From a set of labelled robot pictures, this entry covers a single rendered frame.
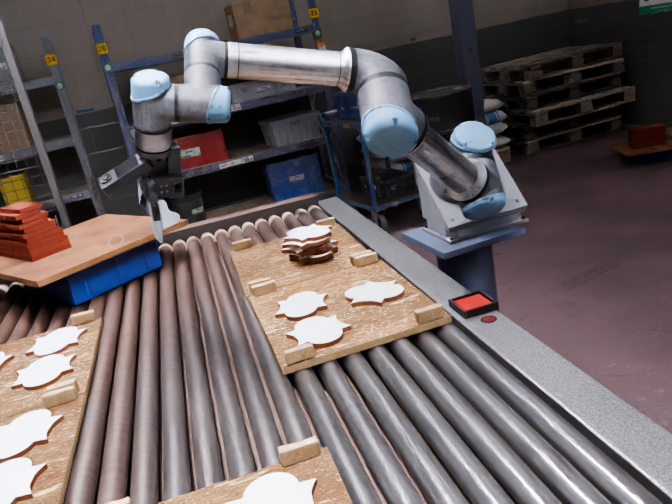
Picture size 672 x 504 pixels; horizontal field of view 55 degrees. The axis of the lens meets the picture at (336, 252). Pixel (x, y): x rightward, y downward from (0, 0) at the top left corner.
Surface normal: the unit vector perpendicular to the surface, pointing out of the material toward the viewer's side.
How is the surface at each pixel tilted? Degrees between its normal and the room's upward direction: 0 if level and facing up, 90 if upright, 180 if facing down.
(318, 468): 0
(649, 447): 0
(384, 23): 90
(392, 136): 126
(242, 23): 89
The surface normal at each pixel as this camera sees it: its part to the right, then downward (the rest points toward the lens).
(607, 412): -0.18, -0.93
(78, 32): 0.34, 0.24
